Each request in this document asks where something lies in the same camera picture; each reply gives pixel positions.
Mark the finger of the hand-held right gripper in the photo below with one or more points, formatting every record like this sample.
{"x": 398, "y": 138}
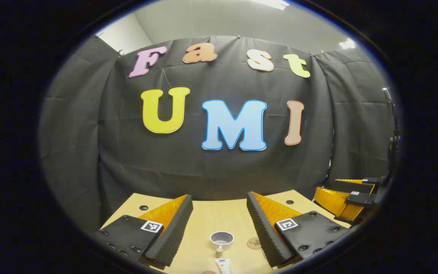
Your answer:
{"x": 356, "y": 186}
{"x": 359, "y": 199}

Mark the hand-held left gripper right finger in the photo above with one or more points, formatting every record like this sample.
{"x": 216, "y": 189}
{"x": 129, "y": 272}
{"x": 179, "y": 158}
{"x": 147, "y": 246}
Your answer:
{"x": 262, "y": 232}

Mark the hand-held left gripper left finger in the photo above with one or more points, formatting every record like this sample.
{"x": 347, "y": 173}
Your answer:
{"x": 173, "y": 236}

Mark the round brown coaster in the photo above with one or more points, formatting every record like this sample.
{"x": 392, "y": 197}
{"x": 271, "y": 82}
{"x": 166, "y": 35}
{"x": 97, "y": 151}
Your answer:
{"x": 253, "y": 243}

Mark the white cup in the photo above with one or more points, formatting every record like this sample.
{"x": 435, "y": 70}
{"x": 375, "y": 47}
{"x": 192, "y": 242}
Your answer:
{"x": 221, "y": 236}

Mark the white toothpaste tube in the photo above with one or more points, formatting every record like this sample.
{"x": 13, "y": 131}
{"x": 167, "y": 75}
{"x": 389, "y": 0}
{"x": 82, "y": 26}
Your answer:
{"x": 223, "y": 266}

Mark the light wooden desktop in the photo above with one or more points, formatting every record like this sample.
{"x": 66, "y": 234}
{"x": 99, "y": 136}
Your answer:
{"x": 211, "y": 217}

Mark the black backdrop cloth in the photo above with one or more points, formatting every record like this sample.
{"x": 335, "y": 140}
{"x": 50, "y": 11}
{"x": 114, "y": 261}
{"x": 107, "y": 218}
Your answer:
{"x": 219, "y": 175}

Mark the ceiling light panel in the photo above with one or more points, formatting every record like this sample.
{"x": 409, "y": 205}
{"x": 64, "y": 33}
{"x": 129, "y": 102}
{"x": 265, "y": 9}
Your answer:
{"x": 347, "y": 43}
{"x": 274, "y": 3}

